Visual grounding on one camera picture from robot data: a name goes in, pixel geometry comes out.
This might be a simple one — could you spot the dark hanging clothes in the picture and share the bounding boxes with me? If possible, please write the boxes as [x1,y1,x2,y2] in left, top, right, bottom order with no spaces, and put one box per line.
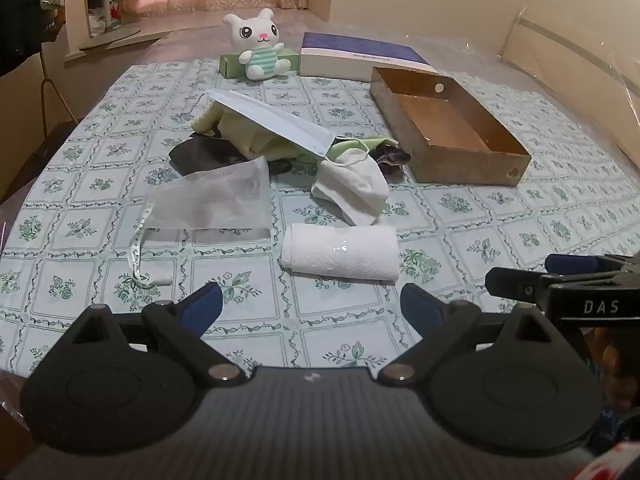
[0,0,57,77]

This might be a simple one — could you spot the black face mask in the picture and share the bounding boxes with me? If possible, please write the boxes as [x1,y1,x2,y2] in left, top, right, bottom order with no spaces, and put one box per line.
[169,136,293,176]

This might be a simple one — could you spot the plastic-wrapped wooden headboard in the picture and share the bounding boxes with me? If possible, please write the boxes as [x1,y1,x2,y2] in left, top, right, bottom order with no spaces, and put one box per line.
[500,7,640,171]

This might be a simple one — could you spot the blue face mask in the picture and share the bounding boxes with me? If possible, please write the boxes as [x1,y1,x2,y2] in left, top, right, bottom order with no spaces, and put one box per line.
[205,89,336,157]

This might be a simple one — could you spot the yellow towel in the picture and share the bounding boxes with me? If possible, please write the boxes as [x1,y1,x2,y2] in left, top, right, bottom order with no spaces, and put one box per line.
[191,101,301,161]

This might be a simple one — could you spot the purple velvet scrunchie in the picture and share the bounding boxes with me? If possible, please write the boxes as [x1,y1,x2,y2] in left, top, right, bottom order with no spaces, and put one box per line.
[375,146,412,178]

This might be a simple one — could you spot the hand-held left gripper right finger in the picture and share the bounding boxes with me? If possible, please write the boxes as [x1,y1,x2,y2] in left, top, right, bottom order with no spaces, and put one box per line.
[377,282,561,386]

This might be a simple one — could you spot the green cardboard box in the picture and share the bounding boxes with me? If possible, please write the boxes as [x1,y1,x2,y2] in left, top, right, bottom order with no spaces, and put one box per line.
[218,46,301,79]

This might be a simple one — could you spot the purple and white flat box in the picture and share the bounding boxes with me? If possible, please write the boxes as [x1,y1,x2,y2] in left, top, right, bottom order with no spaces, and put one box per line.
[299,32,438,84]

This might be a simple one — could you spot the floral tablecloth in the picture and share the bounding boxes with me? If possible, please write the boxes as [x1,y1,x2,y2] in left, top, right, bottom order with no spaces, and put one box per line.
[0,57,640,376]

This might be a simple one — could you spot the white bunny plush toy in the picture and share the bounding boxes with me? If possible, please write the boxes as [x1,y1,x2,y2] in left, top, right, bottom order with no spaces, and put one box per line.
[222,8,292,82]

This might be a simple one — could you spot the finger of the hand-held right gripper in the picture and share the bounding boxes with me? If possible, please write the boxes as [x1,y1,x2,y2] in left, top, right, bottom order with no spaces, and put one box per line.
[545,254,626,274]
[486,267,551,305]

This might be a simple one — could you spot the light green cloth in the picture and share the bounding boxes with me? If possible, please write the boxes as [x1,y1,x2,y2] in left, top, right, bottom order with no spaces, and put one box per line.
[297,136,401,165]

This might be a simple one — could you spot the white towel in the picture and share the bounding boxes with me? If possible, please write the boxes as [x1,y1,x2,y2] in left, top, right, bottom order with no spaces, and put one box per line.
[281,223,399,281]

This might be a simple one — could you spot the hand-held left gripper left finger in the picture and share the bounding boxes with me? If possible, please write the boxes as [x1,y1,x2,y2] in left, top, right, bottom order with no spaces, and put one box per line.
[60,282,248,386]

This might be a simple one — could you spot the white printed ribbon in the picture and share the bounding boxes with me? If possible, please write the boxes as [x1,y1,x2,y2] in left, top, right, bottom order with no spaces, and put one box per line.
[129,199,155,290]

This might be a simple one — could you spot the clear plastic sheet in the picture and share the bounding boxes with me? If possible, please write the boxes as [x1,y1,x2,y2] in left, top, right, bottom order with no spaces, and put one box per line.
[65,7,640,171]

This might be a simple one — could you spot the person's right hand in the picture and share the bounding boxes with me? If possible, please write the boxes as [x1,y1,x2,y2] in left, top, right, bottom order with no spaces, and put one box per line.
[595,329,640,413]

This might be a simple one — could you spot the standing fan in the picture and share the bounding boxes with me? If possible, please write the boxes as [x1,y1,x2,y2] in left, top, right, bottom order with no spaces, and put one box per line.
[79,0,168,52]

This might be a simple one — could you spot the brown cardboard box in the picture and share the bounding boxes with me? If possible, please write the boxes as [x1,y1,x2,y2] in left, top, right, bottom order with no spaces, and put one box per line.
[370,66,532,187]

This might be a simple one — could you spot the thin metal stand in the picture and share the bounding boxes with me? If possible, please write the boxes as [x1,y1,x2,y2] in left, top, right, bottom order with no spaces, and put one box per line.
[39,52,80,127]

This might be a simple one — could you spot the white mesh pouch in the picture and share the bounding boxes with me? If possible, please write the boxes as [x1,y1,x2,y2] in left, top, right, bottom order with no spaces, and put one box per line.
[150,156,271,231]

